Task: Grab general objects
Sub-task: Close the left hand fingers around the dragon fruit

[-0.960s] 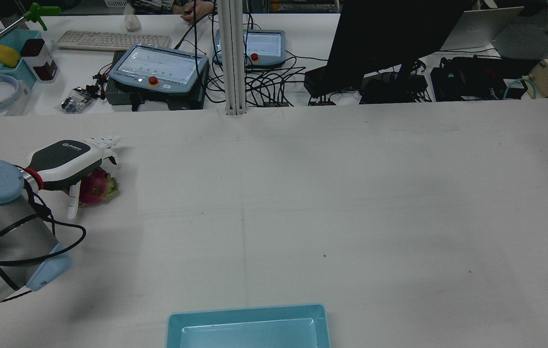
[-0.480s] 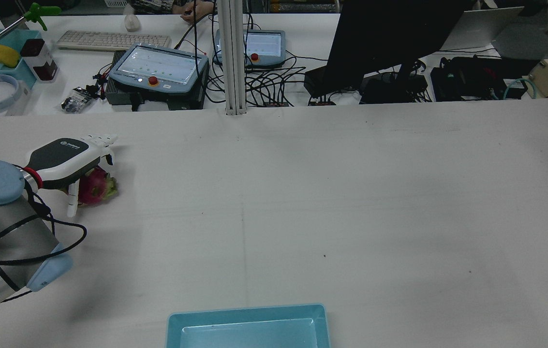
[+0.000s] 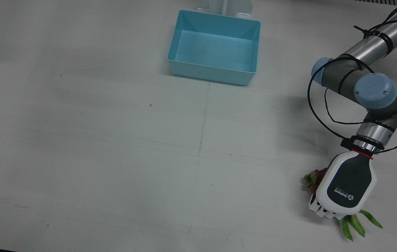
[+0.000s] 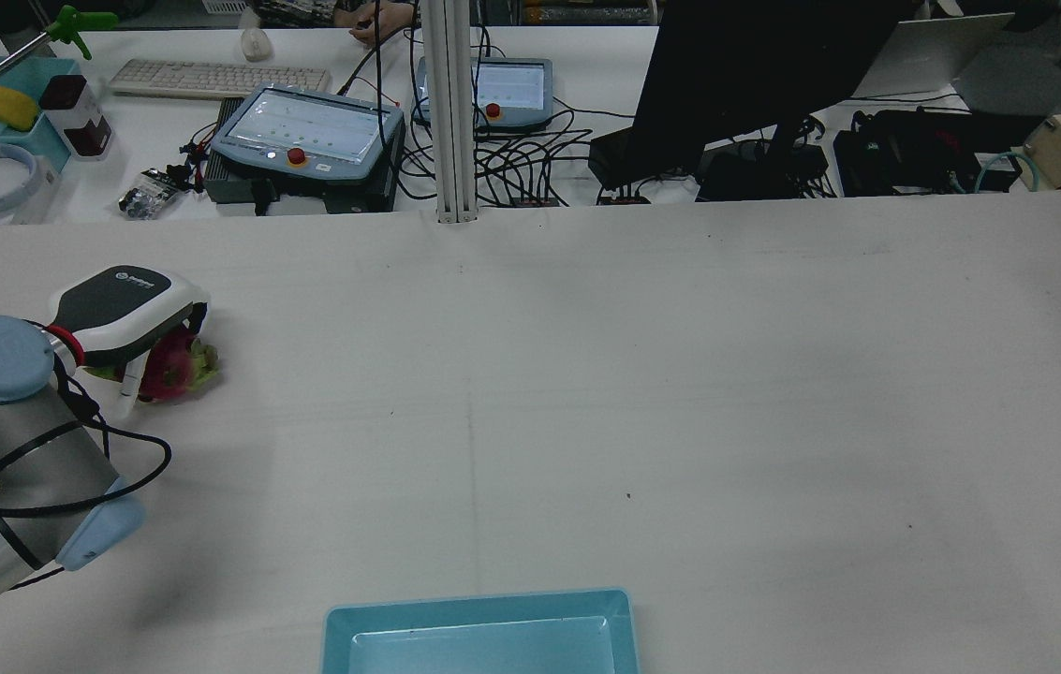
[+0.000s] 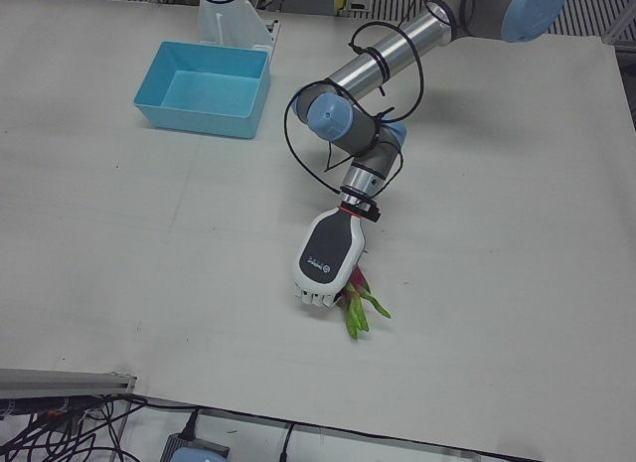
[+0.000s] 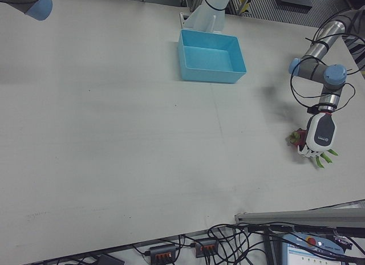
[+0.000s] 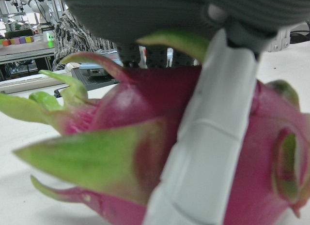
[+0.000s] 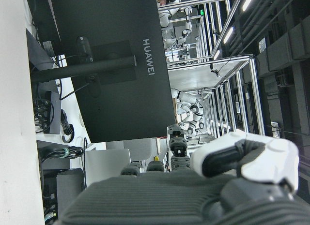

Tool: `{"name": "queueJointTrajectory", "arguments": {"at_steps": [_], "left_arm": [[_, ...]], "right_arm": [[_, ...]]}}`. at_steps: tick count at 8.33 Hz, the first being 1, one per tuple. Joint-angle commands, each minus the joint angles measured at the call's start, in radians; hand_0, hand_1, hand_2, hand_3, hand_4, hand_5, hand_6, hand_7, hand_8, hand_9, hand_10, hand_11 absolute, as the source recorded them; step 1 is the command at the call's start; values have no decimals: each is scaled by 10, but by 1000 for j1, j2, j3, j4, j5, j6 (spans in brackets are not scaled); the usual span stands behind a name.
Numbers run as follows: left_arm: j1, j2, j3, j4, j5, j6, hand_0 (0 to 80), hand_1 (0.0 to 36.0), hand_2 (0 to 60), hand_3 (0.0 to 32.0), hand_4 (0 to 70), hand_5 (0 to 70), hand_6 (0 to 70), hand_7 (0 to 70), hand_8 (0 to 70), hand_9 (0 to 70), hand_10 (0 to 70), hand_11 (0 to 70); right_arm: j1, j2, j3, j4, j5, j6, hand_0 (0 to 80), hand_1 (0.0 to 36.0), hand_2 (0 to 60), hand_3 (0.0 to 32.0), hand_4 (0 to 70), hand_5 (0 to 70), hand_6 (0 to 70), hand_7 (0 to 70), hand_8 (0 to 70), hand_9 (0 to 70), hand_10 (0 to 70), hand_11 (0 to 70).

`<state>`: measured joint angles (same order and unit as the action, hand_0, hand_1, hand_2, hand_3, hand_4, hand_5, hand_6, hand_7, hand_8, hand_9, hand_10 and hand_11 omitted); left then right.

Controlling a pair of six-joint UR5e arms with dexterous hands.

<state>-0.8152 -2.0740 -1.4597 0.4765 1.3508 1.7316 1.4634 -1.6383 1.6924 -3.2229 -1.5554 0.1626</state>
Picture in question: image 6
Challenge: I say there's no light blue plastic bin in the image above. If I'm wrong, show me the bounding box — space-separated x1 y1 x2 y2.
177 29 248 84

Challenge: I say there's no white camera stand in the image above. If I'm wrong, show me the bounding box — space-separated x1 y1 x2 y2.
179 0 234 35

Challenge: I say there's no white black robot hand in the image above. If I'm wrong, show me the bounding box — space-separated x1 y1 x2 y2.
296 112 338 160

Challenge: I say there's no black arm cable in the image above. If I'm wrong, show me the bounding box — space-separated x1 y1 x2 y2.
289 7 365 112

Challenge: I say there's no yellow black post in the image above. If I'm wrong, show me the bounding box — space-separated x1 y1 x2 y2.
238 0 254 15

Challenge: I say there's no black flat box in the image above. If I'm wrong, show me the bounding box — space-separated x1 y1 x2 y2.
95 253 125 265

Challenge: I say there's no aluminium profile rail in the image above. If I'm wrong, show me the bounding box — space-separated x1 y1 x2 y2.
234 201 365 229

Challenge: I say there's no grey USB hub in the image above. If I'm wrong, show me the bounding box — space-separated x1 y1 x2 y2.
194 238 220 259
144 243 179 262

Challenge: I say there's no teach pendant with screen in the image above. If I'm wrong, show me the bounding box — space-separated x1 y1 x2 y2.
281 232 354 265

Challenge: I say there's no pink dragon fruit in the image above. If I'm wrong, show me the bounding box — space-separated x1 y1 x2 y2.
286 128 339 169

